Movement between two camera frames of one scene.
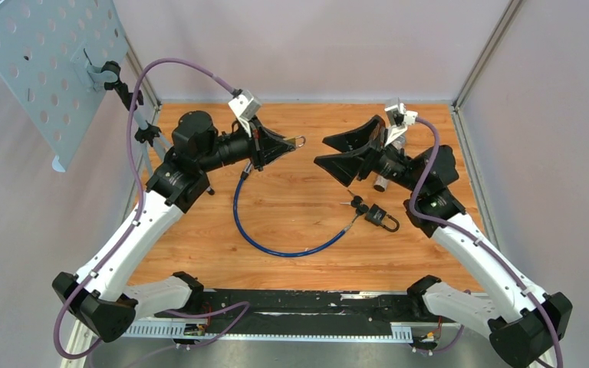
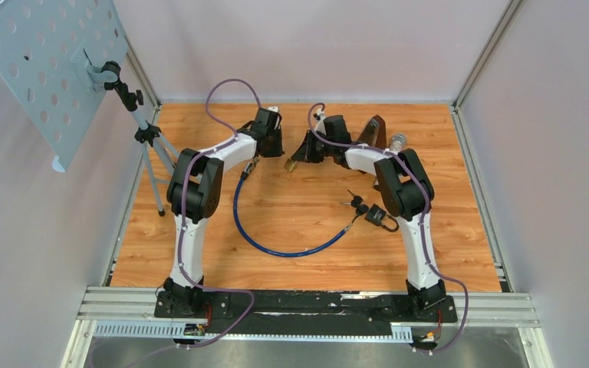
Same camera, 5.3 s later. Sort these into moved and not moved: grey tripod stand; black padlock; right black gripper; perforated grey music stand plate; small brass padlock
Moved: right black gripper; small brass padlock
Not moved: grey tripod stand; perforated grey music stand plate; black padlock
